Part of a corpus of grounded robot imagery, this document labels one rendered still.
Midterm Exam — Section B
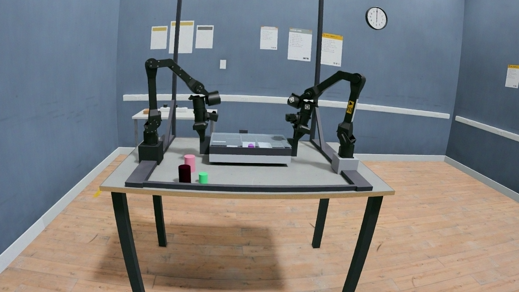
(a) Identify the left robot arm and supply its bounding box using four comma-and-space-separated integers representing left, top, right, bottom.
285, 70, 366, 159

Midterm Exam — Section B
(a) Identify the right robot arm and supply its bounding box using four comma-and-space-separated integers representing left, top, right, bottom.
143, 58, 221, 146

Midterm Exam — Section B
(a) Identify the pink cylinder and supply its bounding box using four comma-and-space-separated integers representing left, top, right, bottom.
184, 155, 195, 173

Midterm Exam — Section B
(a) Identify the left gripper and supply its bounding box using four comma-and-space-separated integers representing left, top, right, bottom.
290, 111, 311, 143

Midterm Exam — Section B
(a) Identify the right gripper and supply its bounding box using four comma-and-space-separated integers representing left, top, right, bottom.
193, 108, 208, 141

